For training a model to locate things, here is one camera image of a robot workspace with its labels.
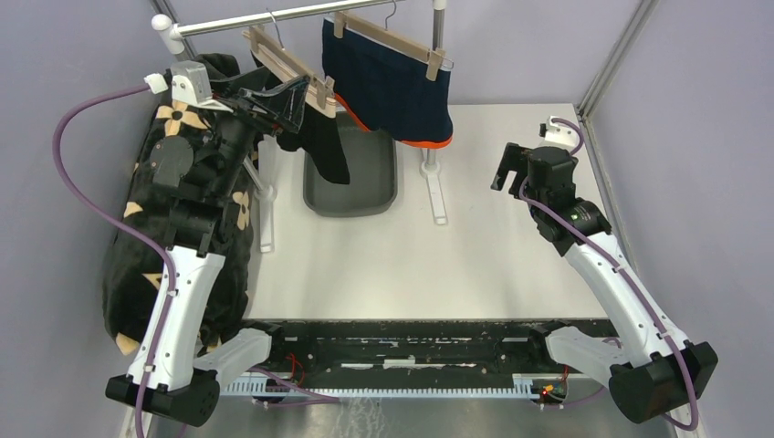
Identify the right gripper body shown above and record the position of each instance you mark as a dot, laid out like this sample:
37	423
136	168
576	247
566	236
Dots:
516	158

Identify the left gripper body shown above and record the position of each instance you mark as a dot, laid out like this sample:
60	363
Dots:
272	115

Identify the wooden clip hanger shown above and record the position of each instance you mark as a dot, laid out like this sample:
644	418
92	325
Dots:
393	39
271	52

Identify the black underwear white waistband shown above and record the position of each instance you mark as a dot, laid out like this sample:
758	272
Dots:
319	137

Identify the navy orange underwear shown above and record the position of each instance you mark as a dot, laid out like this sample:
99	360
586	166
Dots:
379	87

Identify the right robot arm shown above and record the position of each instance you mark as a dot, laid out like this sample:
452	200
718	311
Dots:
653	368

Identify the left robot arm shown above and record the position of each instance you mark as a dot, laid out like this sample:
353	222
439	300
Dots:
168	377

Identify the left metal rack pole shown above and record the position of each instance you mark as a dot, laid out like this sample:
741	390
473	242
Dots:
257	181

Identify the metal rack pole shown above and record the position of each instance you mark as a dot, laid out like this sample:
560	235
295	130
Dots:
436	128
257	181

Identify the white right pole base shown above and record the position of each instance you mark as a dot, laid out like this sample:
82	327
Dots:
431	174

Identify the grey plastic basin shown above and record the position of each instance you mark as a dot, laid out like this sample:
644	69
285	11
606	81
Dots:
371	159

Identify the horizontal metal rack bar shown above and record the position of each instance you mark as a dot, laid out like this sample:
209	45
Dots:
173	34

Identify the right metal rack pole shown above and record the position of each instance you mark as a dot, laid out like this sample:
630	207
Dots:
436	128

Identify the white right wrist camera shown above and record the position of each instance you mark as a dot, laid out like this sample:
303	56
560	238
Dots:
558	132

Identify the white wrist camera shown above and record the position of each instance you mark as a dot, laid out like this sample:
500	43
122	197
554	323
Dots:
189	84
558	132

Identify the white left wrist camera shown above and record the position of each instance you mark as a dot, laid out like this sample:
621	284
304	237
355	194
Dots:
189	84

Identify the aluminium frame rail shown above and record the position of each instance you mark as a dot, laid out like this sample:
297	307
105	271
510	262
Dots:
624	43

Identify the grey cable duct strip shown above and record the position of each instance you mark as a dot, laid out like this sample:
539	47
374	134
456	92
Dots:
257	385

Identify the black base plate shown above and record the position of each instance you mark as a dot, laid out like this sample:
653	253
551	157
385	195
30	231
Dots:
409	354

